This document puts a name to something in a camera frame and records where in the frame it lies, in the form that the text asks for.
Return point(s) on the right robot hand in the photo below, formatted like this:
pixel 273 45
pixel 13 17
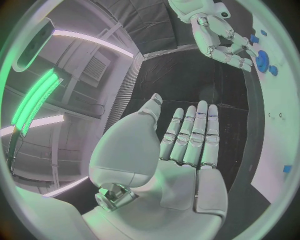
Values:
pixel 211 35

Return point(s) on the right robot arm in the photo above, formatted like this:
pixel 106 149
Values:
pixel 196 7

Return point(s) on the white oblong camera unit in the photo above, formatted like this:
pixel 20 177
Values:
pixel 35 45

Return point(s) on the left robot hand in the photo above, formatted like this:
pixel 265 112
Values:
pixel 145 187

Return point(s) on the glowing light bar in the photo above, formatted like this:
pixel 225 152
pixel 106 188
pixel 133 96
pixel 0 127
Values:
pixel 35 97

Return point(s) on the large blue gear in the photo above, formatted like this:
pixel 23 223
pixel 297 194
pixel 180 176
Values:
pixel 261 61

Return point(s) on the small blue gear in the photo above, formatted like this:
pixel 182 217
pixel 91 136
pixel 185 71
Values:
pixel 273 70

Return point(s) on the small blue block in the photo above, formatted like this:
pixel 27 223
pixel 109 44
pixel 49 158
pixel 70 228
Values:
pixel 263 32

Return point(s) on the white task board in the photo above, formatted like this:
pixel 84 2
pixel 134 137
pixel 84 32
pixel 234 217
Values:
pixel 278 97

